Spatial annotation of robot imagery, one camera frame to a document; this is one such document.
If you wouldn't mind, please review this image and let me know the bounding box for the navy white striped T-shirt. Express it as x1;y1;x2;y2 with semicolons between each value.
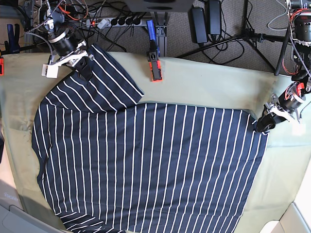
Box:
32;45;269;233

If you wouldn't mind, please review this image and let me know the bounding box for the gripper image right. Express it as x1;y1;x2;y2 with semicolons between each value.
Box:
254;93;295;133

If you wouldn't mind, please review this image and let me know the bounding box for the aluminium frame post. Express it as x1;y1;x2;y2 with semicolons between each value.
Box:
151;12;171;57

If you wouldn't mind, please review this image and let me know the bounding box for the blue orange clamp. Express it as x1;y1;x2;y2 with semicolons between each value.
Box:
0;24;37;76
146;20;162;82

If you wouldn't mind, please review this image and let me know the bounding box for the blue orange left clamp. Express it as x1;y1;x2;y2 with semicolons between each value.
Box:
0;24;37;76

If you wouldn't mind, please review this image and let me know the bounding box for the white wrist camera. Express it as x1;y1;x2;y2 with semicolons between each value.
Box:
42;64;59;79

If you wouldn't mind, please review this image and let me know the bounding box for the grey plastic bin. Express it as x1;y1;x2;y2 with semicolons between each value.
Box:
0;181;64;233

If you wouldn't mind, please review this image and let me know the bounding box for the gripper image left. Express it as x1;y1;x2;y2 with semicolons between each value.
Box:
50;40;94;81

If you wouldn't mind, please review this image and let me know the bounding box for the grey white cable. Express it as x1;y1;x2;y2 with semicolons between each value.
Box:
267;0;296;31

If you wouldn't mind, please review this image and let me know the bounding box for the white power strip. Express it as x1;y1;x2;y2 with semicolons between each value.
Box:
81;16;147;30

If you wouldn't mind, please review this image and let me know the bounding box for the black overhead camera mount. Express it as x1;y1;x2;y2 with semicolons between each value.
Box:
124;0;194;12

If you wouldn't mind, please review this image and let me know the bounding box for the black tripod stand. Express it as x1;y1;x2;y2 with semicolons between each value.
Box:
177;0;290;76

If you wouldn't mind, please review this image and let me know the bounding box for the black power adapter brick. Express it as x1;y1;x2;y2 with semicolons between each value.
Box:
188;7;207;44

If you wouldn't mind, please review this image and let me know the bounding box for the blue orange centre clamp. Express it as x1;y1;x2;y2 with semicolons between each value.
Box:
146;20;162;82

